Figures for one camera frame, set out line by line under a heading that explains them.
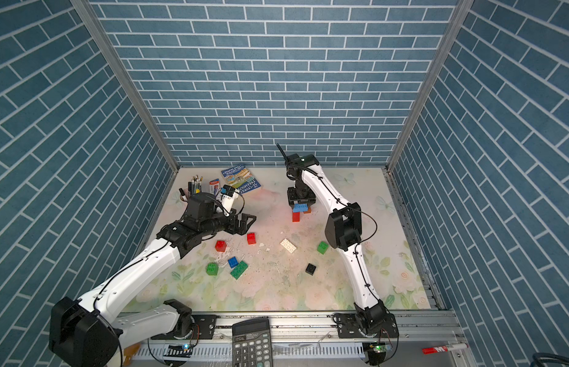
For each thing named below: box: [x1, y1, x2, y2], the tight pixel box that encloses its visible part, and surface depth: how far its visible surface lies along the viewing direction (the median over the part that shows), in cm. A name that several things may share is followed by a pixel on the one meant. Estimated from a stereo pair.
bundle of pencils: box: [188, 174, 205, 195], surface depth 95 cm
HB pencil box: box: [208, 178, 220, 196], surface depth 114 cm
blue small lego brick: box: [227, 256, 239, 269], surface depth 88 cm
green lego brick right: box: [316, 240, 329, 255], surface depth 92 cm
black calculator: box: [231, 318, 274, 367], surface depth 70 cm
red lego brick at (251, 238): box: [247, 232, 257, 245], surface depth 93 cm
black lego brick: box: [305, 263, 317, 277], surface depth 87 cm
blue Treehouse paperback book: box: [221, 164, 262, 195], surface depth 114 cm
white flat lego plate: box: [279, 238, 298, 254], surface depth 93 cm
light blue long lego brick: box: [292, 203, 309, 213], surface depth 95 cm
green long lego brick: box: [229, 260, 249, 280], surface depth 87 cm
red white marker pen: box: [422, 342, 469, 355], surface depth 71 cm
